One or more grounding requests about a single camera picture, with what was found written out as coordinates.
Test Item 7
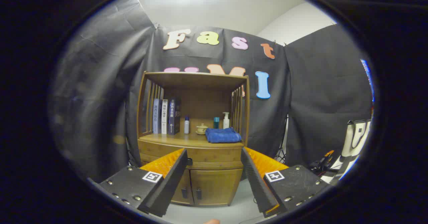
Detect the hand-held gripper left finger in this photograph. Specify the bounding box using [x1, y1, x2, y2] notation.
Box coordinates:
[88, 148, 189, 218]

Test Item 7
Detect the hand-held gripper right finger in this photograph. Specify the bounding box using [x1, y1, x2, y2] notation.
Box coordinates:
[241, 146, 331, 218]

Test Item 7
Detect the wooden drawer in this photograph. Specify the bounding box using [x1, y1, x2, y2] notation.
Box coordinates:
[138, 140, 244, 170]

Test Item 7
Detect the wooden cabinet door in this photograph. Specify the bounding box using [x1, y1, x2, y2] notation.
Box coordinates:
[190, 169, 243, 206]
[172, 169, 194, 205]

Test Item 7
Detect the wooden countertop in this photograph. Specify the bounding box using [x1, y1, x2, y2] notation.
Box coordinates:
[140, 130, 246, 148]

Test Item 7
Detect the wooden cabinet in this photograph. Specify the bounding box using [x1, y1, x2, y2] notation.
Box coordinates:
[136, 71, 250, 207]

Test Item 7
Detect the black tripod stand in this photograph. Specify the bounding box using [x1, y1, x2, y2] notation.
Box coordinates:
[275, 115, 289, 164]

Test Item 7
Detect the blue towel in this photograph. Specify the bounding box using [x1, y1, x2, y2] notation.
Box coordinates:
[205, 127, 242, 143]

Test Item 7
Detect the dark blue book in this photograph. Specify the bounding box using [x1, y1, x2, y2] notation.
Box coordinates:
[168, 99, 182, 135]

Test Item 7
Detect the white book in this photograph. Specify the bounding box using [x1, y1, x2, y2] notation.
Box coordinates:
[161, 99, 169, 134]

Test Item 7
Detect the orange black tool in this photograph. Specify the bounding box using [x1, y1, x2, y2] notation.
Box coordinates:
[309, 150, 335, 174]

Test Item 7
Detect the light blue book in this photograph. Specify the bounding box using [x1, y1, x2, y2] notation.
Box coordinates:
[153, 99, 163, 134]

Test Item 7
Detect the white tote bag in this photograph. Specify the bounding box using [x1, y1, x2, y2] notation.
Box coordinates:
[331, 119, 371, 184]

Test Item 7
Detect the black backdrop cloth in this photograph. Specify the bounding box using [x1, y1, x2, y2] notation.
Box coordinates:
[48, 0, 373, 184]

